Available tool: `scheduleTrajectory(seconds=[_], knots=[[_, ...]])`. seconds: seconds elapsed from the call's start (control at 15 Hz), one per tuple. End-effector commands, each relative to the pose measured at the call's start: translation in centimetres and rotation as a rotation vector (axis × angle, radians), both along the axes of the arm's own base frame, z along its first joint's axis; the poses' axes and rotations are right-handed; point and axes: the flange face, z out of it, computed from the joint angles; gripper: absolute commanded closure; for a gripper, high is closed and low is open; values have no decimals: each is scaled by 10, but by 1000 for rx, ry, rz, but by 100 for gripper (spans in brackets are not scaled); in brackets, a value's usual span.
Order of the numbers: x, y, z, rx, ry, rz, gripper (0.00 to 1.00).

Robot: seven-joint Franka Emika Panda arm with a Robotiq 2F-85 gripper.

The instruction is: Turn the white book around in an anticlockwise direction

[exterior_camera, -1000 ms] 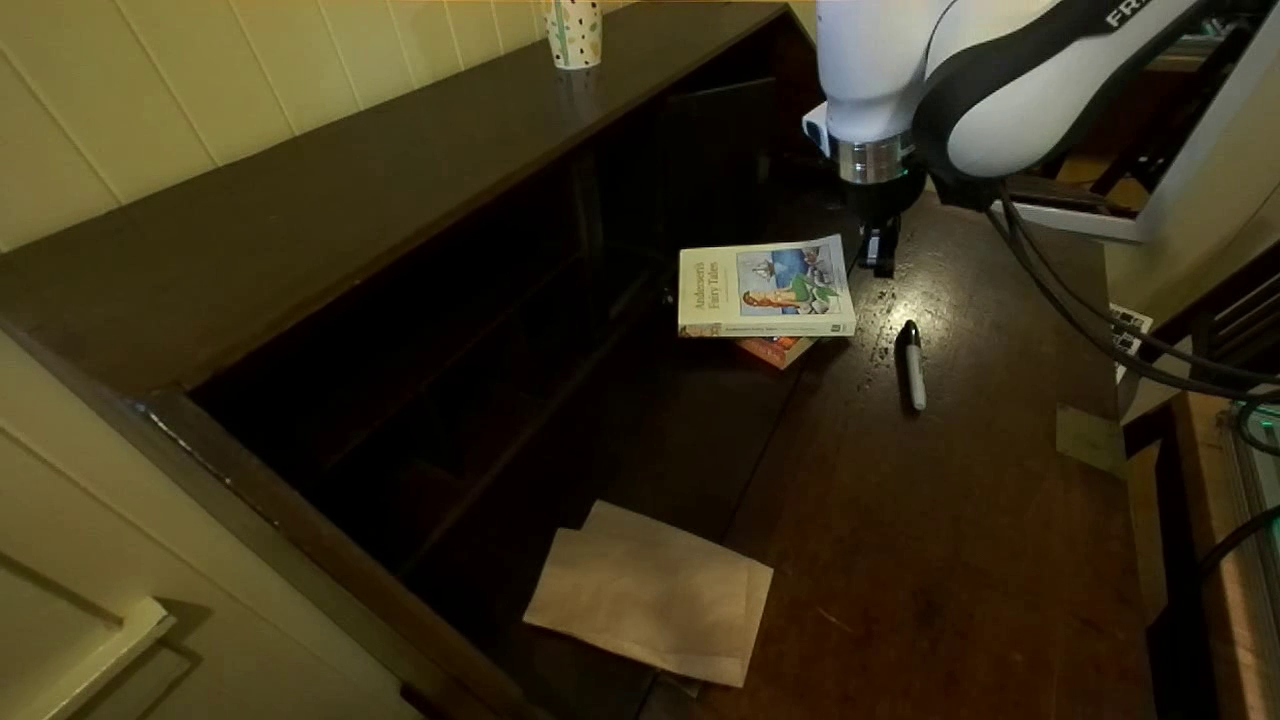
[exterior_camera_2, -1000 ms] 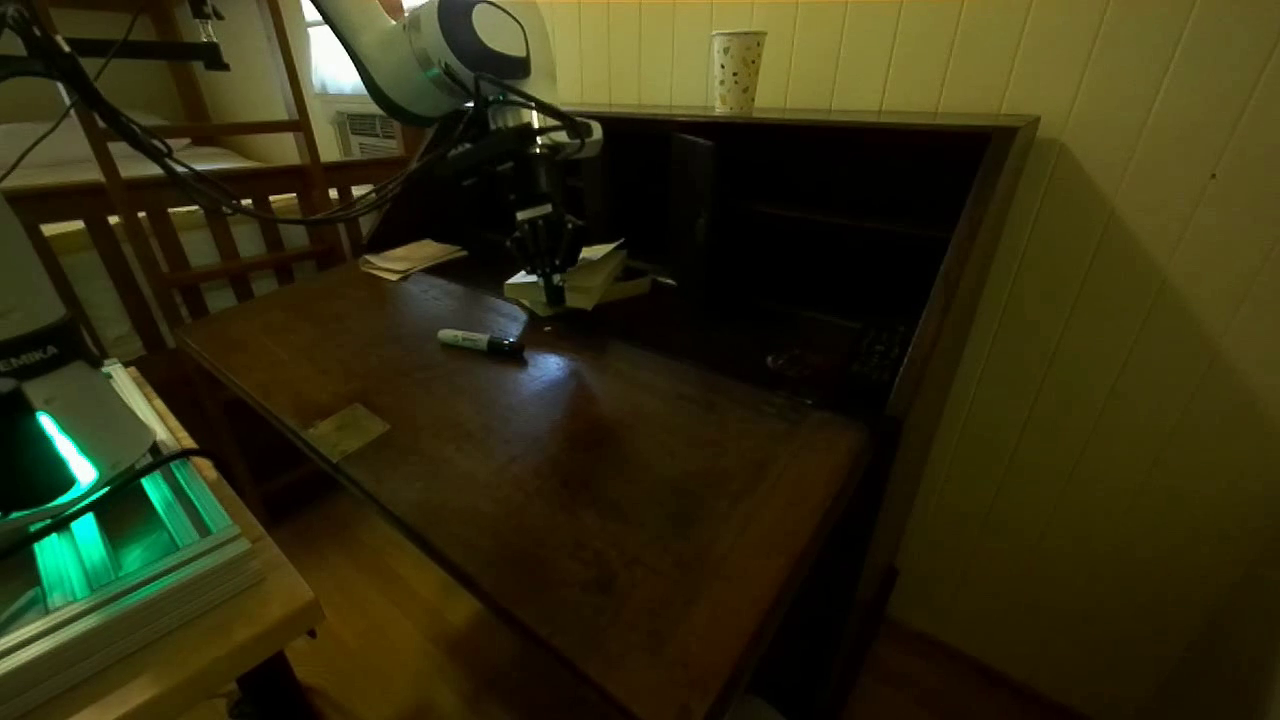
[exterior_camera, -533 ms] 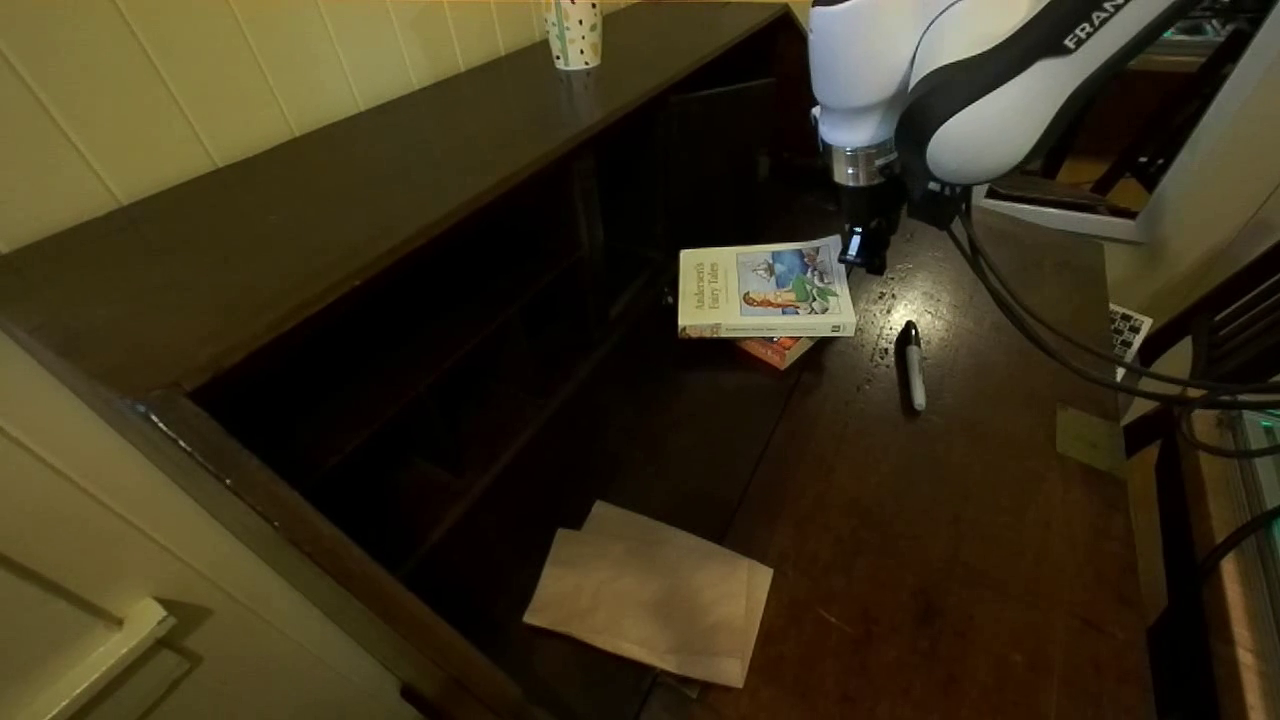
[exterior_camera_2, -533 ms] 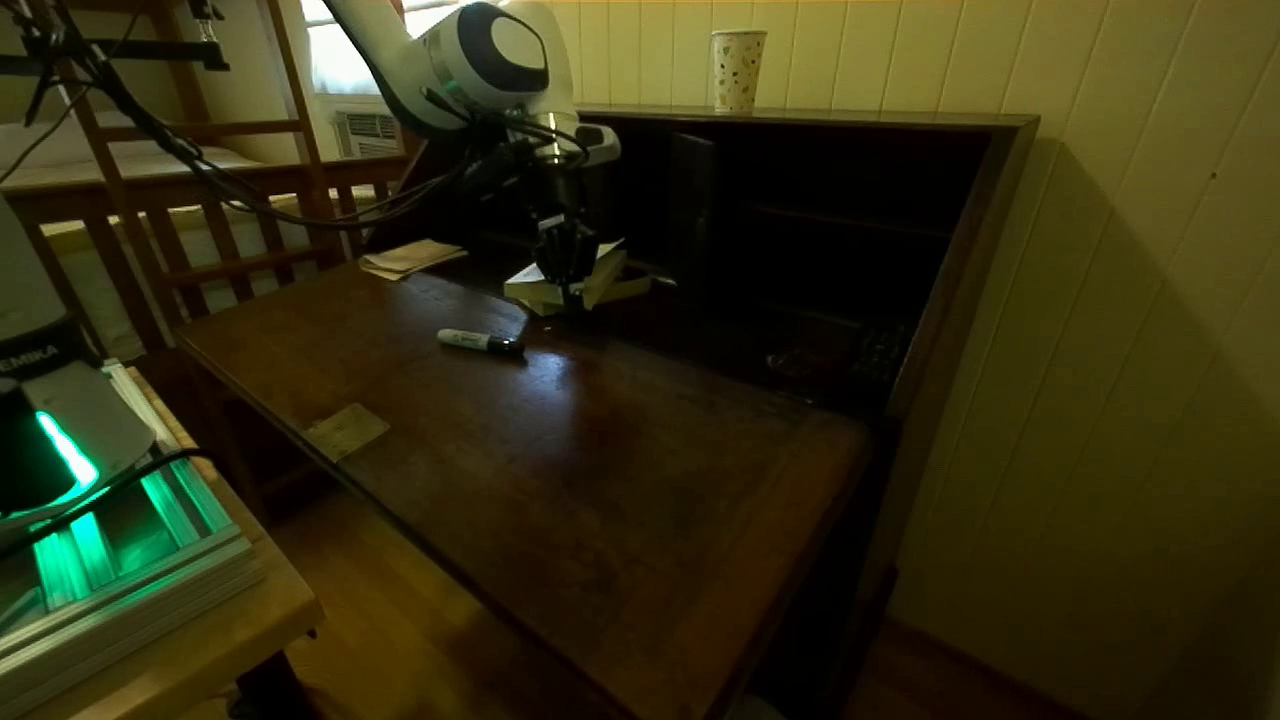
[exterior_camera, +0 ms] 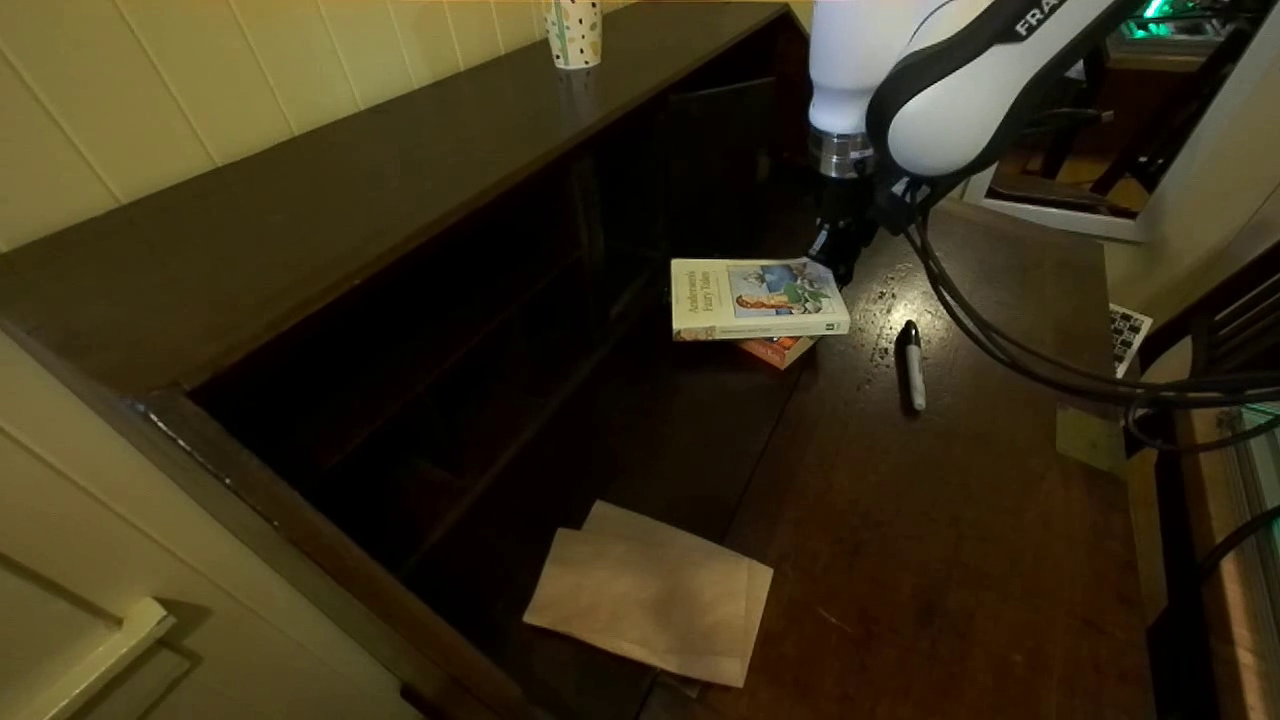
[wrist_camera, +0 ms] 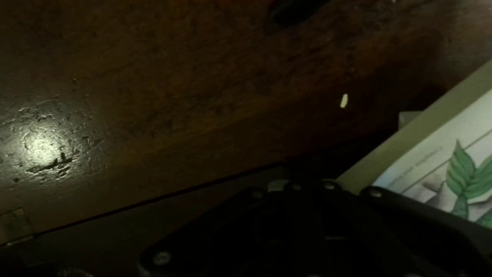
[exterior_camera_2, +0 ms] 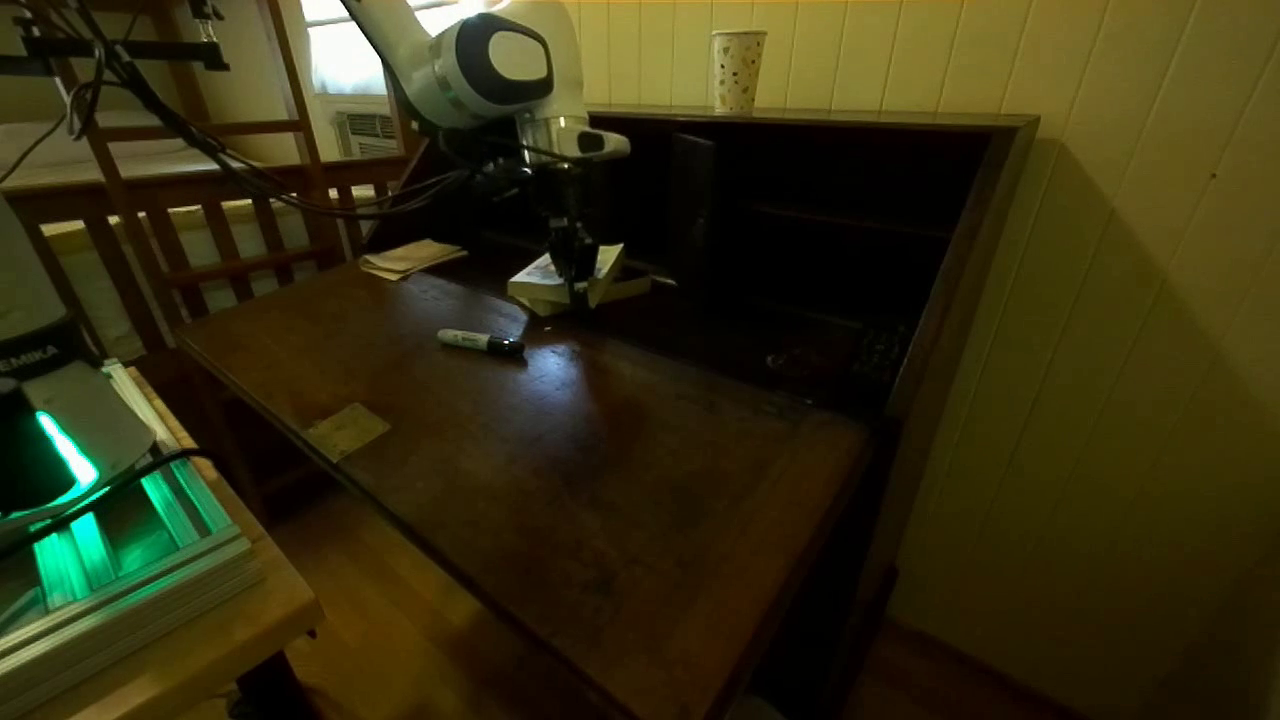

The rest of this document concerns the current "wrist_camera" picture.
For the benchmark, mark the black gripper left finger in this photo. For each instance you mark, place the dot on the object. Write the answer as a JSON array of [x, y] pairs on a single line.
[[231, 240]]

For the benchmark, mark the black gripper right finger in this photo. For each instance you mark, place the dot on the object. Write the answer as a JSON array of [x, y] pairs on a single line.
[[400, 240]]

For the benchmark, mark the white fairy tales book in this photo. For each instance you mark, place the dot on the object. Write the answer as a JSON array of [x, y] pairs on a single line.
[[450, 154]]

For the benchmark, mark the small white paper speck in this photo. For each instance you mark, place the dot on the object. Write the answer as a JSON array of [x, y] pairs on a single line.
[[343, 100]]

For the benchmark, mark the dark wooden secretary desk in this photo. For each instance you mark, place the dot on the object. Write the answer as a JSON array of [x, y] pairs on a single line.
[[178, 93]]

